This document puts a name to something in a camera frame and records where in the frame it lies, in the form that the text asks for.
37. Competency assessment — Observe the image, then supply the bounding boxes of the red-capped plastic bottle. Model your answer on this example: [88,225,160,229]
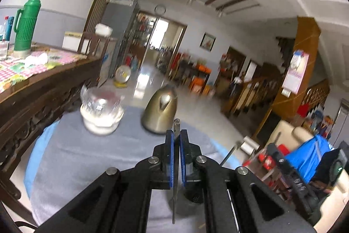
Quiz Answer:
[0,16,9,44]

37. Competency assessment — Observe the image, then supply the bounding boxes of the white rice cooker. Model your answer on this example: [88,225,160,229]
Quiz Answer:
[95,23,114,37]

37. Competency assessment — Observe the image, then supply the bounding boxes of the light blue cloth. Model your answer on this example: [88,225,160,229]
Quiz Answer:
[23,119,61,197]

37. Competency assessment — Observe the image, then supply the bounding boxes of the wooden chair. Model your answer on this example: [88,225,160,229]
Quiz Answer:
[77,32,110,59]

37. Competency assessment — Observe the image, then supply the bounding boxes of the pink wall calendar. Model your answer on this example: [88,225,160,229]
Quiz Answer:
[281,49,310,95]

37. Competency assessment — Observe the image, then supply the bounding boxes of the green thermos flask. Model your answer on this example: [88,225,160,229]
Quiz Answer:
[14,0,41,59]

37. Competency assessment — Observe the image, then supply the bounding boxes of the bronze electric kettle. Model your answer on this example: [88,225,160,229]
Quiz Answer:
[141,85,178,136]

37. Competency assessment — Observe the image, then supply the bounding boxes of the dark carved wooden table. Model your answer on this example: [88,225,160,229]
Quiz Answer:
[0,54,103,224]

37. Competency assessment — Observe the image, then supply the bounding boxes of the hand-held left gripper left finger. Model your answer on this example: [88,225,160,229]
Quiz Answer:
[34,130,175,233]

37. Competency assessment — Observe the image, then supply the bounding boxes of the blue bag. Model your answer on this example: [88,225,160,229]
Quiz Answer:
[286,135,336,183]

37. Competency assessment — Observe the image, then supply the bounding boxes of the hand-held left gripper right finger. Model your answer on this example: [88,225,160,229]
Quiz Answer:
[179,129,317,233]

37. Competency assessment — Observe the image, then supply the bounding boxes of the wooden stair railing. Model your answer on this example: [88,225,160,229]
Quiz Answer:
[220,62,284,119]

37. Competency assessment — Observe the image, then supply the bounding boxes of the blue bottle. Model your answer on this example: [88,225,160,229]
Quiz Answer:
[7,16,15,42]

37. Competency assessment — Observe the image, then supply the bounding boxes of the white chest freezer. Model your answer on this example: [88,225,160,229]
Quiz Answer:
[62,31,83,52]

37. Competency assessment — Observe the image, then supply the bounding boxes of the dark side table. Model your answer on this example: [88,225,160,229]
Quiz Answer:
[174,58,212,86]

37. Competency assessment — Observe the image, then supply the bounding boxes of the white crumpled tissue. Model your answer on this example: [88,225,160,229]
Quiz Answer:
[24,52,49,69]

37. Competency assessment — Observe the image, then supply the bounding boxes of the grey towel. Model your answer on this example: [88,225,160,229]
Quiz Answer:
[29,106,247,233]

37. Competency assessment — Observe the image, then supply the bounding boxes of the framed wall picture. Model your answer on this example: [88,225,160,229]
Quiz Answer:
[200,33,217,52]

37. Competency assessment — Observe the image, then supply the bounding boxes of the grey refrigerator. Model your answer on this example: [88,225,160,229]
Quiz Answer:
[102,0,140,78]

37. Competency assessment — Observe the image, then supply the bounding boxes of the clear plastic bag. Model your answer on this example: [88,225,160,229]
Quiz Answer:
[80,85,124,119]

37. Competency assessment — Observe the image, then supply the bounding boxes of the white appliance with blue print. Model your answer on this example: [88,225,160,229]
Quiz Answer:
[99,36,118,86]

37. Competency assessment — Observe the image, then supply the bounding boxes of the small yellow floor fan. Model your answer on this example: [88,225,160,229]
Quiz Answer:
[114,65,132,88]

